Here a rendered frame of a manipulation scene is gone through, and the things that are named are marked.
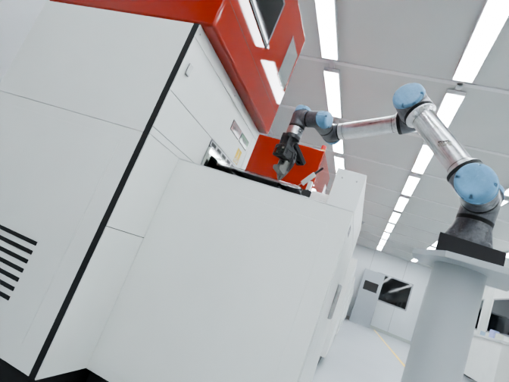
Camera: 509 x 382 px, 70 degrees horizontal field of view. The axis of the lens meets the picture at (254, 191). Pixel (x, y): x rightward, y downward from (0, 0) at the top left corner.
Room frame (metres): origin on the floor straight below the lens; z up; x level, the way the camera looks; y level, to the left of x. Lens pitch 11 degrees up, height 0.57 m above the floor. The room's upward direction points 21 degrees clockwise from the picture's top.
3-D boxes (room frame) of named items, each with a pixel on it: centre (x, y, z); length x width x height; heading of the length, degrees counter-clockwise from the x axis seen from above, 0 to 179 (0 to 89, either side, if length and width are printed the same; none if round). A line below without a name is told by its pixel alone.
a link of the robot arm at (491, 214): (1.18, -0.74, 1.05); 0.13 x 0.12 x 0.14; 140
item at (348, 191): (1.38, -0.36, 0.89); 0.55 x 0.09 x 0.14; 160
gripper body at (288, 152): (1.59, -0.07, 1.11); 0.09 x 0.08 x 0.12; 131
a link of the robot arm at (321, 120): (1.54, -0.16, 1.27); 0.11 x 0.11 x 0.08; 50
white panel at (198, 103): (1.46, 0.23, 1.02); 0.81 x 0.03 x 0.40; 160
